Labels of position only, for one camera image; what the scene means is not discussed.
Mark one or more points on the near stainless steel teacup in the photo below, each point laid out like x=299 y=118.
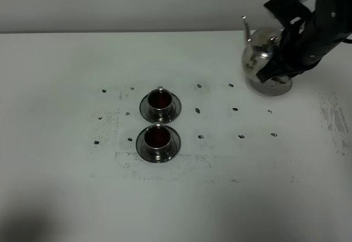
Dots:
x=157 y=140

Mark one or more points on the stainless steel teapot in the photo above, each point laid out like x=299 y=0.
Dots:
x=259 y=49

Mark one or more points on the stainless steel teacup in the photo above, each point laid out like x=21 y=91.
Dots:
x=157 y=140
x=159 y=102

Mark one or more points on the steel cup saucer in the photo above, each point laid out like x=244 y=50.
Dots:
x=167 y=156
x=174 y=113

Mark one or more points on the far steel cup saucer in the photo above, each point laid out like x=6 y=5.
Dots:
x=174 y=113

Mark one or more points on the far stainless steel teacup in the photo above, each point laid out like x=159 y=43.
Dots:
x=159 y=102

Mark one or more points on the near steel cup saucer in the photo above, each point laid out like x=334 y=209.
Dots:
x=167 y=156

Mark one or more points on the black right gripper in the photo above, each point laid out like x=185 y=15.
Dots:
x=307 y=36

